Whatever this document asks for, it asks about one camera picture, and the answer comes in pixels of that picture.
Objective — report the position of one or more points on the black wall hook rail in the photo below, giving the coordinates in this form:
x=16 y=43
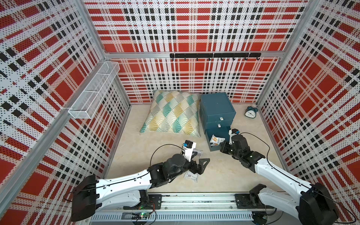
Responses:
x=244 y=55

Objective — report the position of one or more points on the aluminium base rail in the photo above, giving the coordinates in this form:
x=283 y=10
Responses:
x=200 y=207

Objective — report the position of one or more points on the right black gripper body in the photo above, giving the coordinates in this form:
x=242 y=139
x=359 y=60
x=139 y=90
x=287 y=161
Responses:
x=228 y=149

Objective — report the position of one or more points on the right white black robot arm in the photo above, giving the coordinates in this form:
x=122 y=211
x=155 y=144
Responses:
x=310 y=203

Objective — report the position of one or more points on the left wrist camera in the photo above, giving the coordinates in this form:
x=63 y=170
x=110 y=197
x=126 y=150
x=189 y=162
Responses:
x=187 y=149

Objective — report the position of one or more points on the teal alarm clock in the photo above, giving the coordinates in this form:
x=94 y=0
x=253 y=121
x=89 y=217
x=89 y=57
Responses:
x=251 y=112

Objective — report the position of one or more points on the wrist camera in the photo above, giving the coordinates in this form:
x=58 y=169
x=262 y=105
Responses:
x=232 y=133
x=187 y=149

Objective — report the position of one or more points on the white wire mesh basket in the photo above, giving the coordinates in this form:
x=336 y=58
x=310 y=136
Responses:
x=88 y=102

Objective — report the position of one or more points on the patterned green yellow pillow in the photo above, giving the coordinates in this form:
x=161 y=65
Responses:
x=173 y=112

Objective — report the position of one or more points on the white cookie packet bottom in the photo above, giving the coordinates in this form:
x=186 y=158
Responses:
x=192 y=176

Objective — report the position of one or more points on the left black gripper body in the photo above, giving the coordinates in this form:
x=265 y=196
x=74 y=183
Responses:
x=191 y=168

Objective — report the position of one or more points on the white cookie packet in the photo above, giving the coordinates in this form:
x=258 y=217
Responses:
x=192 y=176
x=197 y=153
x=216 y=141

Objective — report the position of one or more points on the teal three-drawer cabinet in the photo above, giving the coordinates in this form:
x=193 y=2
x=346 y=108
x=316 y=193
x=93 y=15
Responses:
x=216 y=114

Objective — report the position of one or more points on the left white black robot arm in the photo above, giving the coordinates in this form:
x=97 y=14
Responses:
x=92 y=195

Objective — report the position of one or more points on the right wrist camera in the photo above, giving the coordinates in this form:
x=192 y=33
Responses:
x=232 y=133

